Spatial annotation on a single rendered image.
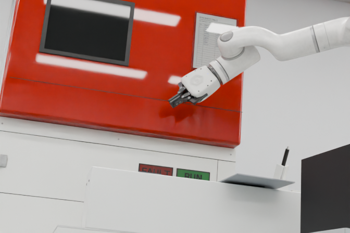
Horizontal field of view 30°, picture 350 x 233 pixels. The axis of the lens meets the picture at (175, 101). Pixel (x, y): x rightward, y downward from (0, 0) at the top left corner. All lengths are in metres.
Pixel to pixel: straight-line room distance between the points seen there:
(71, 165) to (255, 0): 2.43
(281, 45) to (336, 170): 0.78
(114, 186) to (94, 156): 0.66
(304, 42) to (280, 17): 2.21
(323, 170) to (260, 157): 2.51
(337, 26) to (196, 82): 0.48
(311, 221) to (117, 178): 0.44
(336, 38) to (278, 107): 2.01
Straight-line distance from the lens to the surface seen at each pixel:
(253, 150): 3.92
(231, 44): 2.06
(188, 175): 2.19
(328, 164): 1.42
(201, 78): 2.11
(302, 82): 4.18
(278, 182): 1.55
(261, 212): 1.58
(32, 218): 2.10
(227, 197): 1.55
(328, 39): 2.09
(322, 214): 1.42
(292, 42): 2.09
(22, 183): 2.11
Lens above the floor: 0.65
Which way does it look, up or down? 18 degrees up
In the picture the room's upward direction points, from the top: 5 degrees clockwise
